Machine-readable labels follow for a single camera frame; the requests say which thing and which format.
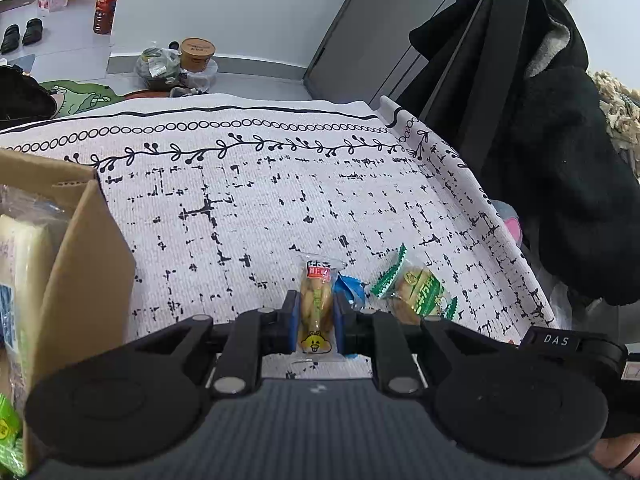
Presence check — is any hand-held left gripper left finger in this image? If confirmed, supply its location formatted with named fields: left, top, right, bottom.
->
left=125, top=290, right=301, bottom=398

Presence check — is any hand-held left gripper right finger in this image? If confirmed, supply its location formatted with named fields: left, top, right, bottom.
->
left=336, top=292, right=521, bottom=397

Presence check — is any small yellow snack packet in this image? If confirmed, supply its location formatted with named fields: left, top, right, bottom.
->
left=289, top=255, right=348, bottom=363

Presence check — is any blue snack packet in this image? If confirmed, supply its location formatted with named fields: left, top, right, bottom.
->
left=334, top=274, right=369, bottom=311

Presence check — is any green white cartoon snack packet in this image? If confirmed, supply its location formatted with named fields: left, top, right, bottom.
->
left=370, top=244, right=459, bottom=328

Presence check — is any brown cardboard box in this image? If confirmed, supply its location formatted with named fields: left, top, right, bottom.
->
left=0, top=147, right=137, bottom=478

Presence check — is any bright green snack packet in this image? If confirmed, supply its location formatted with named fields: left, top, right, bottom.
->
left=0, top=392, right=26, bottom=478

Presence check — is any person's right hand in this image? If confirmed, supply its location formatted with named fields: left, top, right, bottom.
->
left=592, top=434, right=640, bottom=480

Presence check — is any pink grey plush toy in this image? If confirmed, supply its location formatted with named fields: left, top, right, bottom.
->
left=492, top=200, right=523, bottom=251

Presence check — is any white black-patterned tablecloth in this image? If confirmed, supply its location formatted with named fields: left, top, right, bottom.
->
left=0, top=95, right=558, bottom=381

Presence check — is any black coat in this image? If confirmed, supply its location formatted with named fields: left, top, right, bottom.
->
left=395, top=0, right=640, bottom=306

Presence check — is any beige fluffy cloth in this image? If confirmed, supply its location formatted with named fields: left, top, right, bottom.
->
left=587, top=70, right=640, bottom=181

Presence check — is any black flat panel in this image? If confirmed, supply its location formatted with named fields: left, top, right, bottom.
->
left=420, top=0, right=556, bottom=181

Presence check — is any brown instant noodle cup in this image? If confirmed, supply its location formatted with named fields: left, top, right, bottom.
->
left=180, top=37, right=217, bottom=73

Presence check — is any clear plastic bag with items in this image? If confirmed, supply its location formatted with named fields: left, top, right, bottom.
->
left=136, top=42, right=183, bottom=92

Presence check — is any dark grey cabinet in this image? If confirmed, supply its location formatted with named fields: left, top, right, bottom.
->
left=302, top=0, right=501, bottom=106

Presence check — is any green cartoon floor mat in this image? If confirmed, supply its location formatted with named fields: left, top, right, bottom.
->
left=37, top=80, right=126, bottom=118

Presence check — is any black bag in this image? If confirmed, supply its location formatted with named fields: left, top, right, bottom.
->
left=0, top=65, right=58, bottom=131

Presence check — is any red drink bottle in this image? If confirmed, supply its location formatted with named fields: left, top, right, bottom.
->
left=92, top=0, right=120, bottom=36

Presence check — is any black slipper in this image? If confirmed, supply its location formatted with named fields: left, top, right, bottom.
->
left=0, top=24, right=21, bottom=56
left=21, top=18, right=45, bottom=47

